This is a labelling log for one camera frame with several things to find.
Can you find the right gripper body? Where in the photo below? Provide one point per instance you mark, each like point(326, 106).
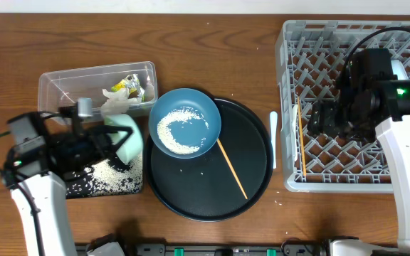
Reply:
point(342, 121)

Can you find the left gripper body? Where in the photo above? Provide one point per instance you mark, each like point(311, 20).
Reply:
point(82, 151)

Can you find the white napkin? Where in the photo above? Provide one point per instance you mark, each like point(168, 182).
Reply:
point(118, 102)

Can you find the light green bowl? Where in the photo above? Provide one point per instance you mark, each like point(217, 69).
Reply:
point(133, 145)

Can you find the yellow green snack wrapper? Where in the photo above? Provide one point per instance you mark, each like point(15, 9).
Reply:
point(132, 83)

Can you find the long wooden chopstick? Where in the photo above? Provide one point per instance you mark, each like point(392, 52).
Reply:
point(301, 140)

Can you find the dark blue plate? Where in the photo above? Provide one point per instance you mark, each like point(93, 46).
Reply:
point(186, 97)

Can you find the light blue saucer plate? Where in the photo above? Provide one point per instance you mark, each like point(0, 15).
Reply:
point(398, 70)

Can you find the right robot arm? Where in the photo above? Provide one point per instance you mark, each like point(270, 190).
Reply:
point(393, 134)

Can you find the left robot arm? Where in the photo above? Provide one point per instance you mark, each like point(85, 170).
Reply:
point(41, 201)

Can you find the clear plastic waste bin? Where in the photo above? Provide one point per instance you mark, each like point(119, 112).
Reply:
point(65, 87)

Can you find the grey plastic dishwasher rack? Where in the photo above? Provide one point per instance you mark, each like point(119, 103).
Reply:
point(309, 57)

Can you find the black rectangular tray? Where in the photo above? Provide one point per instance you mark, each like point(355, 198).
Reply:
point(109, 177)

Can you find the white rice grains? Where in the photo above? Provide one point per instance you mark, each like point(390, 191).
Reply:
point(183, 130)

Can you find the short wooden chopstick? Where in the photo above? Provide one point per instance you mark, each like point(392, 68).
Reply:
point(230, 165)

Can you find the round black serving tray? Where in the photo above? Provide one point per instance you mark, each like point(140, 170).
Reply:
point(203, 188)

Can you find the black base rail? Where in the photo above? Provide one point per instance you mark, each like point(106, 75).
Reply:
point(291, 247)

